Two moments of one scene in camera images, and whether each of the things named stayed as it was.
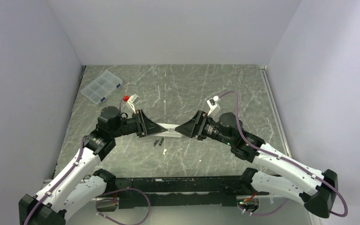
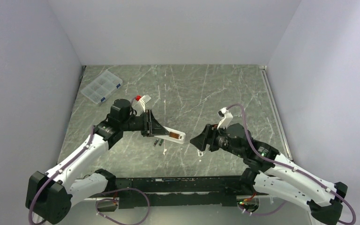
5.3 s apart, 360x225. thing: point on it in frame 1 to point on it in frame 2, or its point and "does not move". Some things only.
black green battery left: x=156 y=142 does not move
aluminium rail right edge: x=265 y=73 does not move
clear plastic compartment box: x=100 y=89 does not move
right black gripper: x=189 y=128 to x=200 y=141
